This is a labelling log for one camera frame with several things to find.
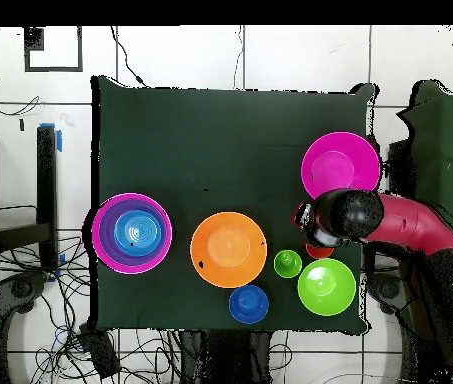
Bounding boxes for orange-red plastic cup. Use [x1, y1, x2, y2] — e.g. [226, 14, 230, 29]
[305, 244, 335, 260]

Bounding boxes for translucent blue bowl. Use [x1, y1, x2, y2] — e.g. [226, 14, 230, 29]
[113, 209, 163, 258]

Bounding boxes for purple plastic bowl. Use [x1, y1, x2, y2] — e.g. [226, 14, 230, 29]
[99, 198, 169, 268]

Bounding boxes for pink plastic bowl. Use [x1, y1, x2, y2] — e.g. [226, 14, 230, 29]
[90, 192, 174, 276]
[300, 131, 382, 200]

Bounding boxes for green plastic cup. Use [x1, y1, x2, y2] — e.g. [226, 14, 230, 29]
[272, 249, 304, 279]

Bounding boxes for orange plastic bowl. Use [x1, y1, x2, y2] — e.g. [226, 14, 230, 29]
[189, 211, 269, 290]

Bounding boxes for green plastic bowl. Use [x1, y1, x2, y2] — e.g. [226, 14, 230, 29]
[296, 258, 357, 317]

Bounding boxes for dark blue bowl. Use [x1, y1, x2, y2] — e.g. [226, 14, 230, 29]
[228, 284, 270, 325]

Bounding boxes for dark green tablecloth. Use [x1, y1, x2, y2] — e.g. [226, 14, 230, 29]
[90, 75, 379, 335]

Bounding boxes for black power adapter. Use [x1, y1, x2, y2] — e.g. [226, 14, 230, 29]
[77, 322, 122, 380]

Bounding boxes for black stand with blue tape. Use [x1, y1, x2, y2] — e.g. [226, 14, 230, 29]
[0, 122, 65, 283]

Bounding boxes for black pedestal foot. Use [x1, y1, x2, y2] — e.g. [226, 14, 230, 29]
[367, 271, 415, 317]
[0, 270, 49, 317]

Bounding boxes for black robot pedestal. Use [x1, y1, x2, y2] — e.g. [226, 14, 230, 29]
[177, 329, 273, 384]

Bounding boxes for black cable with plug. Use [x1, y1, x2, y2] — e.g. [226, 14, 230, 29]
[108, 25, 149, 87]

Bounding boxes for black floor cable tangle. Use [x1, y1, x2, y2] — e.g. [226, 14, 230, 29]
[0, 235, 183, 384]

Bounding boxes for black square floor frame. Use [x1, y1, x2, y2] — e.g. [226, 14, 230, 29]
[23, 25, 84, 74]

